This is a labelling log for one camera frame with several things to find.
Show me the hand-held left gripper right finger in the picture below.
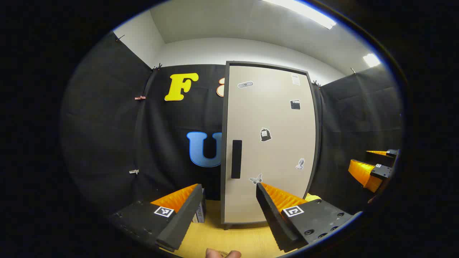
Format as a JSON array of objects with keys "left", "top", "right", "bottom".
[{"left": 256, "top": 182, "right": 359, "bottom": 253}]

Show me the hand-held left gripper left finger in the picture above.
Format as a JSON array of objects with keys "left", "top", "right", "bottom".
[{"left": 108, "top": 183, "right": 204, "bottom": 252}]

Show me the beige cabinet door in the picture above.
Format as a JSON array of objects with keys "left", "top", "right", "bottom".
[{"left": 223, "top": 64, "right": 317, "bottom": 224}]

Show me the small ceiling light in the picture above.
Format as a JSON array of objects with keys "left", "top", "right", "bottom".
[{"left": 362, "top": 53, "right": 381, "bottom": 68}]

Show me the black backdrop cloth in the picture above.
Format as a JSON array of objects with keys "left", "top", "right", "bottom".
[{"left": 60, "top": 32, "right": 404, "bottom": 215}]

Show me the long ceiling light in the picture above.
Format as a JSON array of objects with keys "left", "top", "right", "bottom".
[{"left": 264, "top": 0, "right": 337, "bottom": 30}]

